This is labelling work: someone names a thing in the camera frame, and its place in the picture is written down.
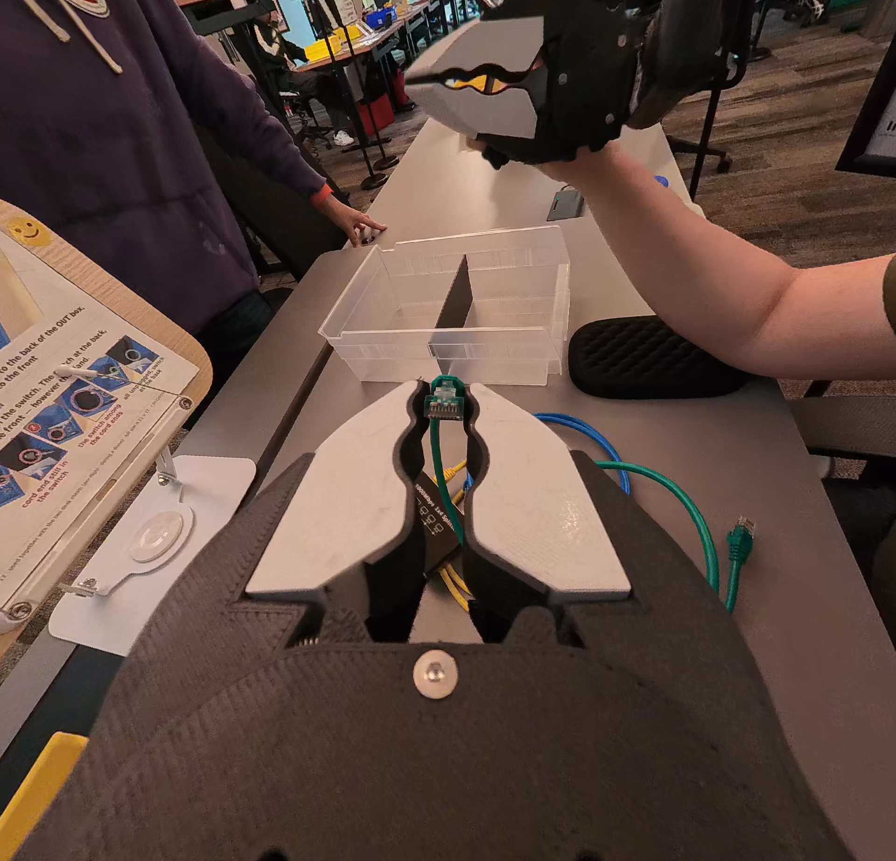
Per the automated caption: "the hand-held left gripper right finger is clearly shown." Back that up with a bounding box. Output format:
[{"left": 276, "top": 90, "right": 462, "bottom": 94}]
[{"left": 462, "top": 383, "right": 633, "bottom": 606}]

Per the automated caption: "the blue ethernet cable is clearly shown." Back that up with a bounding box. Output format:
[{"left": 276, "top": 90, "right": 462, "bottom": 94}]
[{"left": 462, "top": 413, "right": 632, "bottom": 499}]

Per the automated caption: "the black framed sign stand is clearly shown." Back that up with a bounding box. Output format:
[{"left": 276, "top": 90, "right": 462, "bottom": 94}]
[{"left": 836, "top": 56, "right": 896, "bottom": 177}]

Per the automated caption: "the person's right hand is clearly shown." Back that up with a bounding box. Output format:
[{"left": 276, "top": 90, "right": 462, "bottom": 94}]
[{"left": 542, "top": 140, "right": 639, "bottom": 191}]

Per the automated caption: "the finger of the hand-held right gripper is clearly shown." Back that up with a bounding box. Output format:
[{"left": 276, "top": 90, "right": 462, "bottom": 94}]
[
  {"left": 405, "top": 15, "right": 547, "bottom": 89},
  {"left": 419, "top": 80, "right": 540, "bottom": 141}
]

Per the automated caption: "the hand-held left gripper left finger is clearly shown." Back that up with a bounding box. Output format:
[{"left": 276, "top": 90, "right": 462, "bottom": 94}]
[{"left": 245, "top": 379, "right": 431, "bottom": 604}]

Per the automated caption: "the yellow ethernet cable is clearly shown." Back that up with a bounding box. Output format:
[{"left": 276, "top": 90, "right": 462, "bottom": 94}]
[{"left": 434, "top": 458, "right": 478, "bottom": 618}]

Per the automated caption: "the black wrist rest pad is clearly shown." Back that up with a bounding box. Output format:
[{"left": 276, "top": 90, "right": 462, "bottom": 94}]
[{"left": 568, "top": 315, "right": 754, "bottom": 400}]

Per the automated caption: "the white stand base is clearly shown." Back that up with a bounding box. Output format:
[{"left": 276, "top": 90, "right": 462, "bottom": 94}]
[{"left": 49, "top": 455, "right": 257, "bottom": 656}]

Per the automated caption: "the black ethernet switch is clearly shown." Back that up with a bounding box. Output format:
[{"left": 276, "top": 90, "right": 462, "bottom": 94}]
[{"left": 413, "top": 469, "right": 467, "bottom": 576}]

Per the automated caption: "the black bin divider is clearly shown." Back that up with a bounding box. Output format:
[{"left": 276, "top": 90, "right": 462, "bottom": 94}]
[{"left": 434, "top": 254, "right": 471, "bottom": 331}]

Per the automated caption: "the clear plastic bin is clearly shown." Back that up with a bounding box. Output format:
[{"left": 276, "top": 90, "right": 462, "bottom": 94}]
[{"left": 318, "top": 225, "right": 571, "bottom": 387}]

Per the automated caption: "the green ethernet cable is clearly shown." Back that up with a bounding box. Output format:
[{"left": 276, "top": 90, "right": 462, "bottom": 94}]
[{"left": 423, "top": 374, "right": 757, "bottom": 613}]

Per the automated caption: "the wooden instruction sheet board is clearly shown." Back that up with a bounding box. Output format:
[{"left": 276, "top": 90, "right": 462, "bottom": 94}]
[{"left": 0, "top": 199, "right": 214, "bottom": 655}]

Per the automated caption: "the yellow plastic bin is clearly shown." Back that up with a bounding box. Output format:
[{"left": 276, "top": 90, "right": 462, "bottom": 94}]
[{"left": 0, "top": 731, "right": 89, "bottom": 859}]

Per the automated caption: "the black office chair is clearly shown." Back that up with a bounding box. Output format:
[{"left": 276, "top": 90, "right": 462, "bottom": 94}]
[{"left": 665, "top": 0, "right": 774, "bottom": 201}]

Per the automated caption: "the person's right forearm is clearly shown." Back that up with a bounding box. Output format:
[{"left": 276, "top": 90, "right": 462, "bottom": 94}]
[{"left": 581, "top": 168, "right": 896, "bottom": 380}]

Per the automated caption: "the black stanchion post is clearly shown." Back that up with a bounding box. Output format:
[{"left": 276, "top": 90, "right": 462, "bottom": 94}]
[{"left": 335, "top": 49, "right": 400, "bottom": 191}]

